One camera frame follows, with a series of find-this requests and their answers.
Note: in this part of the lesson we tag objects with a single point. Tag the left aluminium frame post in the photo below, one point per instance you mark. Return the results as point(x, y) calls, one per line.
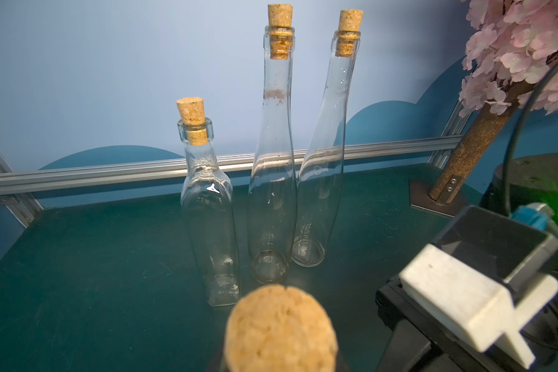
point(21, 204)

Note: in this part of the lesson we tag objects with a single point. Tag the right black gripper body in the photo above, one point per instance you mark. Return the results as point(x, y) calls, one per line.
point(420, 343)

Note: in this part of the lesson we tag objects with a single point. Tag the right aluminium frame post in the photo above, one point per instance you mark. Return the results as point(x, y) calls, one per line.
point(454, 127)

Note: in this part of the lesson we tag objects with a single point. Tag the clear glass bottle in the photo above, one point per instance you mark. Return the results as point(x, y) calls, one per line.
point(207, 207)
point(320, 182)
point(272, 196)
point(279, 328)

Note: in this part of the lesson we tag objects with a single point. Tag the aluminium frame post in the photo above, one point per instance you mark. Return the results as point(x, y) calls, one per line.
point(21, 204)
point(454, 127)

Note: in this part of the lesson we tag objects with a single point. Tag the pink artificial blossom tree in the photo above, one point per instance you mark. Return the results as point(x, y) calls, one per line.
point(511, 57)

